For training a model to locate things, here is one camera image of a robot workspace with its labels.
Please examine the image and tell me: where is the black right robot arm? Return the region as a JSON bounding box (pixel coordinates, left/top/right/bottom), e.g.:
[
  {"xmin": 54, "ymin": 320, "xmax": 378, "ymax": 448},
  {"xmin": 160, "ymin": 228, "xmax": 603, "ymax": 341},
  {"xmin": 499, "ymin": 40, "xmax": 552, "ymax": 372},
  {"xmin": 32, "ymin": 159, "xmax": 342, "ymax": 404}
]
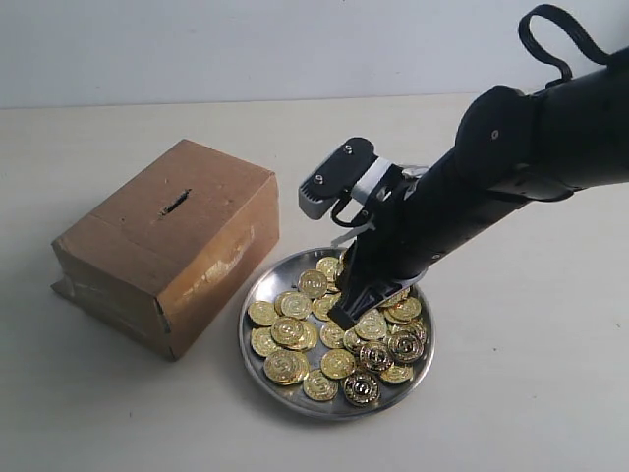
[{"xmin": 330, "ymin": 66, "xmax": 628, "ymax": 328}]

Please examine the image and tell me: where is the gold coin bottom left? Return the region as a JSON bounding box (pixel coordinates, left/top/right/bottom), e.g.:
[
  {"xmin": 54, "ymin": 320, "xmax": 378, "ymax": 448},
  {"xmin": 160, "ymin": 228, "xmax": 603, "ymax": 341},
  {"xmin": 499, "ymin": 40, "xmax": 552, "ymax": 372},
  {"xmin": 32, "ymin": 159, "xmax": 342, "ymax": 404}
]
[{"xmin": 302, "ymin": 369, "xmax": 339, "ymax": 402}]

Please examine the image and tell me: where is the gold coin front bottom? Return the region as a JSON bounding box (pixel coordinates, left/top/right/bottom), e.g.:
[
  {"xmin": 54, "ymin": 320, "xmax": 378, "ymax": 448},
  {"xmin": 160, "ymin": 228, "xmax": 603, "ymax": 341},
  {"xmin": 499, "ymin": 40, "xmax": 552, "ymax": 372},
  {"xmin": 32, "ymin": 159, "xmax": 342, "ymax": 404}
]
[{"xmin": 342, "ymin": 372, "xmax": 380, "ymax": 407}]

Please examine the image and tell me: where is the gold coin centre pale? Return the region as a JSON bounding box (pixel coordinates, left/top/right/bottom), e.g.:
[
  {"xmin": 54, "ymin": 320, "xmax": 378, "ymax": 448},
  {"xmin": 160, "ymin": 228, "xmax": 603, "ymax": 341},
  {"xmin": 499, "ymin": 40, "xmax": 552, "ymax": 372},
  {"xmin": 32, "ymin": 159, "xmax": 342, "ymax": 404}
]
[{"xmin": 355, "ymin": 309, "xmax": 387, "ymax": 341}]

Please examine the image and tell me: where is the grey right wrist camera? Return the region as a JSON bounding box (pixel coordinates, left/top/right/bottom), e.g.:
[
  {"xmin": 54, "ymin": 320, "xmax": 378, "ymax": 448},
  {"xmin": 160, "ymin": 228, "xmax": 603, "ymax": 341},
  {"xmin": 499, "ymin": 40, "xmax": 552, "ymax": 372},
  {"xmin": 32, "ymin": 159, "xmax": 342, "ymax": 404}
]
[{"xmin": 298, "ymin": 137, "xmax": 392, "ymax": 220}]

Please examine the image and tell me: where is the gold coin lower left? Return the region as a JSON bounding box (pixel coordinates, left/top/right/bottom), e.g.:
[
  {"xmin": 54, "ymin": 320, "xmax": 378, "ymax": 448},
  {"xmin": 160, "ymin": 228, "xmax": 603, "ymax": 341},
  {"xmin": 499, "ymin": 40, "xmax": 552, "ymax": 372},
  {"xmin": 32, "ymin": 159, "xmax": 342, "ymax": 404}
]
[{"xmin": 263, "ymin": 350, "xmax": 310, "ymax": 385}]

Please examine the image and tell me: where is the round silver metal plate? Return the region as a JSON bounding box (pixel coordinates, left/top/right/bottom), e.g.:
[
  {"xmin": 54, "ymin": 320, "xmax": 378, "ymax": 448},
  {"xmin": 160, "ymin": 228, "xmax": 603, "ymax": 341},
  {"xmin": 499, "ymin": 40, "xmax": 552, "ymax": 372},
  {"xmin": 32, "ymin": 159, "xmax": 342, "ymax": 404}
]
[{"xmin": 238, "ymin": 247, "xmax": 434, "ymax": 421}]

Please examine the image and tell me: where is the gold coin right side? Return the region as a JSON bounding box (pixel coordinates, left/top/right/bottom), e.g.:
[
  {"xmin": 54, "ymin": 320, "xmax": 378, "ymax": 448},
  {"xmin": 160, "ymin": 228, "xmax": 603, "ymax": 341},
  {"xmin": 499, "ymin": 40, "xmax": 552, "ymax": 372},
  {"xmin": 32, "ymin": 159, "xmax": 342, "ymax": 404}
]
[{"xmin": 385, "ymin": 330, "xmax": 426, "ymax": 364}]

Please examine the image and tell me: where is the gold coin upper left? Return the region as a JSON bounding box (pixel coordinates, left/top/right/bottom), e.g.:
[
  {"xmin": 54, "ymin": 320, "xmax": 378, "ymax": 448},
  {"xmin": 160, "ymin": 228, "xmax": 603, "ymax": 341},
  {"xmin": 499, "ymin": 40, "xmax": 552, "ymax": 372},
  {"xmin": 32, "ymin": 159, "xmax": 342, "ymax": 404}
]
[{"xmin": 297, "ymin": 269, "xmax": 328, "ymax": 299}]

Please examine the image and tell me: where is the brown cardboard slotted box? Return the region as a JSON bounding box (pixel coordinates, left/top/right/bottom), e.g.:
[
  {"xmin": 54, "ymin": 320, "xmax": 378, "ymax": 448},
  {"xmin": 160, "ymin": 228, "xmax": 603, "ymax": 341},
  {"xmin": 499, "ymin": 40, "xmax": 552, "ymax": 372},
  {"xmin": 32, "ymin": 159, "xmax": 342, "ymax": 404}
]
[{"xmin": 52, "ymin": 140, "xmax": 280, "ymax": 361}]

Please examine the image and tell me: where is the gold coin far left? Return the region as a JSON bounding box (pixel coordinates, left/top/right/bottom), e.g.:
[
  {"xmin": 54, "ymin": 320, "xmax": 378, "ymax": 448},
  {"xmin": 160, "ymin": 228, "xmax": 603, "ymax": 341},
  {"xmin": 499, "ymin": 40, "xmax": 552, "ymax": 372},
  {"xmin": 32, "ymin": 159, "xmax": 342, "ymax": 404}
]
[{"xmin": 247, "ymin": 300, "xmax": 279, "ymax": 327}]

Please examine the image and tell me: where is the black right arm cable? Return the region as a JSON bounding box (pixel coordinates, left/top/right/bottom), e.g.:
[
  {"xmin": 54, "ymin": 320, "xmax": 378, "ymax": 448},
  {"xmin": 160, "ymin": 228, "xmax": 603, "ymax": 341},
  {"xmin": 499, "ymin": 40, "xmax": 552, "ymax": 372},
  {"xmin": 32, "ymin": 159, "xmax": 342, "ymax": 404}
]
[{"xmin": 518, "ymin": 3, "xmax": 615, "ymax": 89}]

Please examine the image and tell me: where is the gold coin left stack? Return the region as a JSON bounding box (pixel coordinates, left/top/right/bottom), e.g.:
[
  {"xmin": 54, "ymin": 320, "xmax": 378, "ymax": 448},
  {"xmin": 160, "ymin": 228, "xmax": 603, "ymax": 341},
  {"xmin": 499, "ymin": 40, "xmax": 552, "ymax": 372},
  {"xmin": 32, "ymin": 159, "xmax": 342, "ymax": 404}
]
[{"xmin": 270, "ymin": 317, "xmax": 318, "ymax": 351}]

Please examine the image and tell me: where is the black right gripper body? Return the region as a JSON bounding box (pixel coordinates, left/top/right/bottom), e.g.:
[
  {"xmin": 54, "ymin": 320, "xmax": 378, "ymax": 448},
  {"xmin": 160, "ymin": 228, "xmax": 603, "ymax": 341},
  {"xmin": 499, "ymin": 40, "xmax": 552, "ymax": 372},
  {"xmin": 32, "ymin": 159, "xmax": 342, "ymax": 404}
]
[{"xmin": 352, "ymin": 164, "xmax": 445, "ymax": 279}]

